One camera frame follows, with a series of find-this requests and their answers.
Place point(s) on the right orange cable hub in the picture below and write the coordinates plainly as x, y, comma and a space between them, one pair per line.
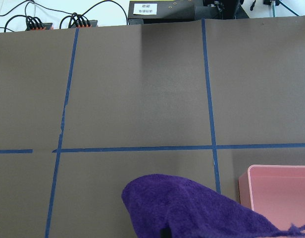
81, 21

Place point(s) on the purple microfiber cloth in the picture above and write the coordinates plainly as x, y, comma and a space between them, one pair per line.
192, 210

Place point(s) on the orange cable hub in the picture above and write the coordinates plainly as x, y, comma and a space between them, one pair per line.
81, 21
35, 23

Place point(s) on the pink plastic box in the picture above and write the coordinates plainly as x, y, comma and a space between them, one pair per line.
277, 192

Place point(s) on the left orange cable hub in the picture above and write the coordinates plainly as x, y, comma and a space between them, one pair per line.
35, 23

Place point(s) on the black labelled equipment case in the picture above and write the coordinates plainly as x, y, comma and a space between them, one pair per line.
168, 11

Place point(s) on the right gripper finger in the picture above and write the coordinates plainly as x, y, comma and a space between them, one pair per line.
165, 233

